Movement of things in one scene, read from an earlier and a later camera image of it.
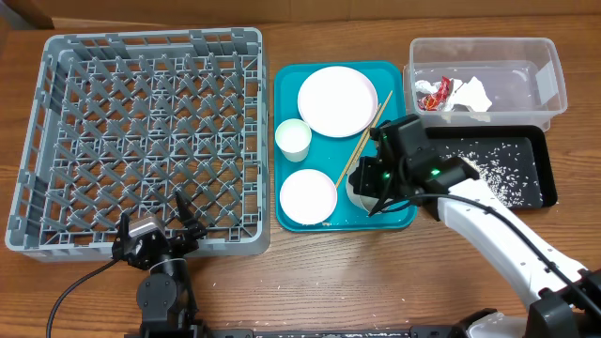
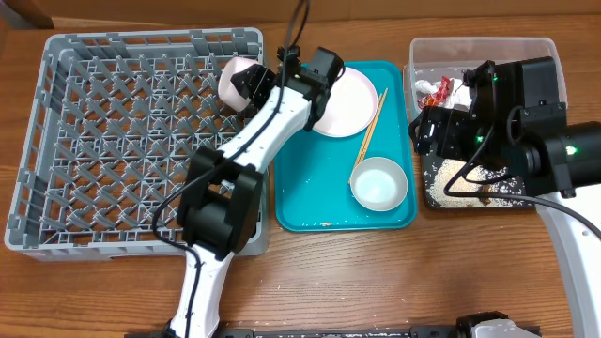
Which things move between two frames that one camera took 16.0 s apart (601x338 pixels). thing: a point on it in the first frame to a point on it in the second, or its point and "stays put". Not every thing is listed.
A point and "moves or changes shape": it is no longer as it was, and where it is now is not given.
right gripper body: [380, 180] to [459, 140]
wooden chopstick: [367, 129] moves or changes shape
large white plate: [337, 101] stays put
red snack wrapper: [433, 101] stays put
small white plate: [308, 196] to [231, 95]
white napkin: [470, 94] stays put
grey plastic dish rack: [123, 121] stays put
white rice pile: [501, 168] moves or changes shape
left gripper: [169, 245] to [254, 82]
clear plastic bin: [485, 82] stays put
